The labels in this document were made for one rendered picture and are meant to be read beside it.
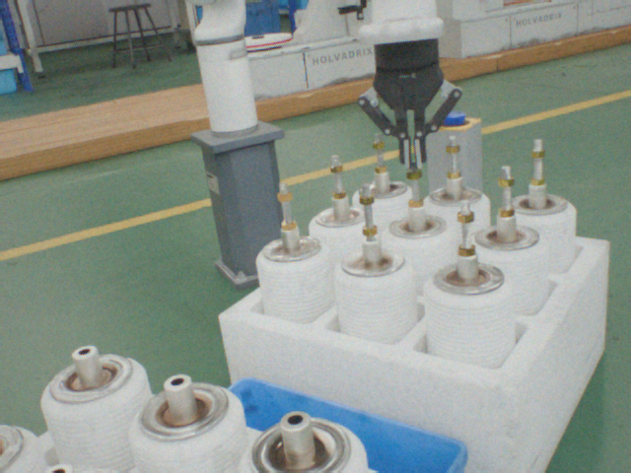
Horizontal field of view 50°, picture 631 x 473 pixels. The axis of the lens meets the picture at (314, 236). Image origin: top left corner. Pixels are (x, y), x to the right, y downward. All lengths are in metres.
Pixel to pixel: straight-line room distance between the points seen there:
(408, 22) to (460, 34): 2.68
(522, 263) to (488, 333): 0.12
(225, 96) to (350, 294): 0.62
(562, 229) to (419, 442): 0.34
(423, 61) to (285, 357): 0.39
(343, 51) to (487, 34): 0.80
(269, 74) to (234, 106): 1.65
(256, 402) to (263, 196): 0.56
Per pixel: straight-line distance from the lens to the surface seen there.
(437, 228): 0.87
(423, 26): 0.75
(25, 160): 2.67
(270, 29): 5.44
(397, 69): 0.80
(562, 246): 0.93
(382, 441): 0.77
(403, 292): 0.77
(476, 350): 0.73
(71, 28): 9.12
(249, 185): 1.30
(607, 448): 0.92
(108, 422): 0.64
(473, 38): 3.47
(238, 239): 1.33
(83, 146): 2.68
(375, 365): 0.75
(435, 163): 1.14
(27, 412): 1.15
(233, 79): 1.28
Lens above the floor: 0.58
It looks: 22 degrees down
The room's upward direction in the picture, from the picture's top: 7 degrees counter-clockwise
